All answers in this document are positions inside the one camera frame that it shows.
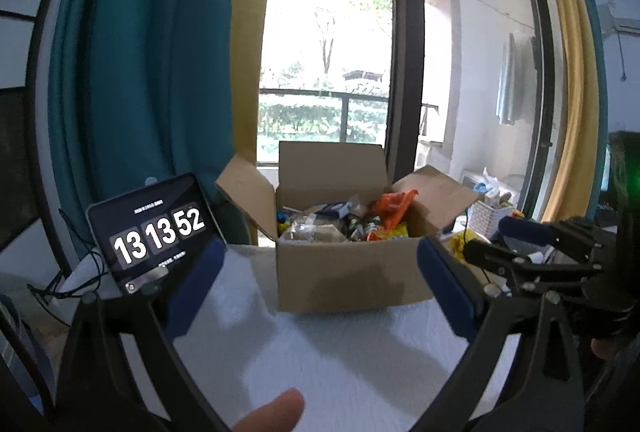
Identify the person's thumb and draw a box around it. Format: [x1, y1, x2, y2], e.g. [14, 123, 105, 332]
[232, 389, 305, 432]

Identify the white plastic basket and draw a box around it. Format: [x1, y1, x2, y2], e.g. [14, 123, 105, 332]
[468, 201, 514, 238]

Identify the yellow packet beside box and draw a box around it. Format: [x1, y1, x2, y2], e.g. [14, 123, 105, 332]
[445, 230, 488, 262]

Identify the black tablet showing clock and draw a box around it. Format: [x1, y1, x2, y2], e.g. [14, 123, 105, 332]
[86, 173, 226, 296]

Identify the grey hanging shirt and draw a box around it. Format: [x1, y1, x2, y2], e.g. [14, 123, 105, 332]
[495, 30, 536, 126]

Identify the orange snack bag in box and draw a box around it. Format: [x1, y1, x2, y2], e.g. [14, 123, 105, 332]
[364, 189, 418, 241]

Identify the brown cardboard box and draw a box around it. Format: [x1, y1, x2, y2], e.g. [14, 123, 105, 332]
[216, 141, 477, 314]

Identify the black balcony railing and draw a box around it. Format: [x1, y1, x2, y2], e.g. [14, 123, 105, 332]
[257, 89, 388, 145]

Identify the teal curtain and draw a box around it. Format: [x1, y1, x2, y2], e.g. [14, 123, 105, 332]
[48, 0, 248, 244]

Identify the yellow curtain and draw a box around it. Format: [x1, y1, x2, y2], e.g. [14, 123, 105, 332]
[230, 0, 267, 163]

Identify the black charging cable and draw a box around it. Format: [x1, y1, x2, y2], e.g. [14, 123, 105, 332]
[27, 209, 109, 328]

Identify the black window frame post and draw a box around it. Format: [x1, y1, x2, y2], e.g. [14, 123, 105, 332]
[385, 0, 425, 181]

